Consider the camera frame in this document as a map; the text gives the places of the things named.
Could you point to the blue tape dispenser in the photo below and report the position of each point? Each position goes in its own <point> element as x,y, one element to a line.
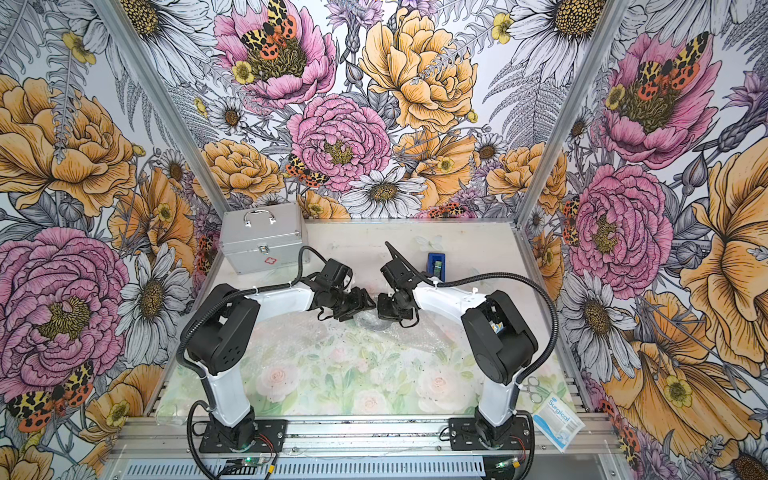
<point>436,264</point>

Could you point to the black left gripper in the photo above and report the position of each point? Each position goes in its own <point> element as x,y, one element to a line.
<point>359,304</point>

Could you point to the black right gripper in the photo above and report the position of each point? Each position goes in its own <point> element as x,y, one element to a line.
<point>384,312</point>

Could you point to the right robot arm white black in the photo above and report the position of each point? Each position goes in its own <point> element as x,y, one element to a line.
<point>503,345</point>

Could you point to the clear bubble wrap sheet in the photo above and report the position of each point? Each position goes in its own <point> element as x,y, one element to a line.
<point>435,342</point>

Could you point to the blue yellow patterned bowl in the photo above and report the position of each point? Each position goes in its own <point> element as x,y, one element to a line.
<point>369,320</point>

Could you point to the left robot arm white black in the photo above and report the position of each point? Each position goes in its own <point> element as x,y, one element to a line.
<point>215,339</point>

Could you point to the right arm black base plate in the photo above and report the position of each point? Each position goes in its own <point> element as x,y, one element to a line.
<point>476,434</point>

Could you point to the silver metal first aid case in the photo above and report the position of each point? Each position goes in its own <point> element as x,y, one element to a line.
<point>263,238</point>

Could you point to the white surgical packet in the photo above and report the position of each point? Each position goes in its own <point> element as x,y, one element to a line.
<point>557,422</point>

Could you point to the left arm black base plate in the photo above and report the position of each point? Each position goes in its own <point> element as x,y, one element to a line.
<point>249,436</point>

